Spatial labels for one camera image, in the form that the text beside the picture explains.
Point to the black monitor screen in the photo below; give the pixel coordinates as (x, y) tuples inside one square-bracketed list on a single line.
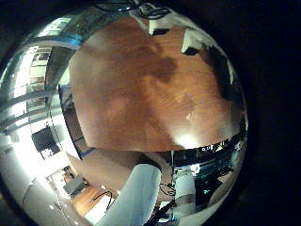
[(44, 141)]

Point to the dark grey floor box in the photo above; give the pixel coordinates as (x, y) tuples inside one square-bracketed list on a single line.
[(73, 185)]

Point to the black cloth garment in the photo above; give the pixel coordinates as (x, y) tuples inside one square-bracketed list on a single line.
[(221, 75)]

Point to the green circuit board unit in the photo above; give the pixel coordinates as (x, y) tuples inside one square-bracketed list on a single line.
[(210, 185)]

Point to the blue label on beam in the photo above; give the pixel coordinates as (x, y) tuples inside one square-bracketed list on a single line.
[(75, 39)]

